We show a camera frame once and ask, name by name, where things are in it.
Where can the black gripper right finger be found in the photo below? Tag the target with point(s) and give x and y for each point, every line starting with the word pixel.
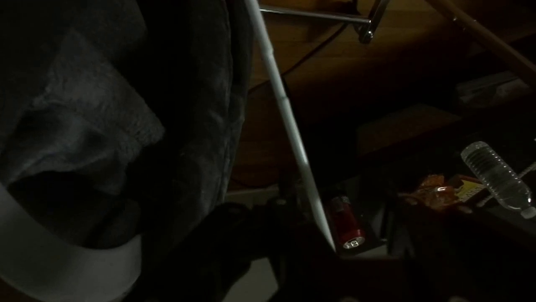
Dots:
pixel 379 279

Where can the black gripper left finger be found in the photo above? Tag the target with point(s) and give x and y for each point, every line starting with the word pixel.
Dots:
pixel 223 253

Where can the white plastic hanger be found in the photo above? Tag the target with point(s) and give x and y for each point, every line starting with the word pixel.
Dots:
pixel 290 120

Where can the pale hanger under robe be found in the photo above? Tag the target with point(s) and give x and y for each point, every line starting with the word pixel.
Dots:
pixel 55 269

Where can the red can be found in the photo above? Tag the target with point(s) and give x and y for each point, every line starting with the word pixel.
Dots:
pixel 345 221

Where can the black low table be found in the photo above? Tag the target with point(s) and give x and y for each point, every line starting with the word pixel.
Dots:
pixel 474 253

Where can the orange snack bag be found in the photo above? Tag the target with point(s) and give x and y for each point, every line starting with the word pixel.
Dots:
pixel 437 194

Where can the yellow book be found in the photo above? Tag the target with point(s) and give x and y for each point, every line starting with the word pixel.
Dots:
pixel 471 191

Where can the dark grey robe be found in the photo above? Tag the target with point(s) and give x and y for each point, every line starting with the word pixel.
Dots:
pixel 184 112

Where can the clear water bottle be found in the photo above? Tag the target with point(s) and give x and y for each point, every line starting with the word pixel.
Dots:
pixel 496 177

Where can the brown wooden pole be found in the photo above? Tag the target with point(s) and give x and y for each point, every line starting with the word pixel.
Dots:
pixel 486 36

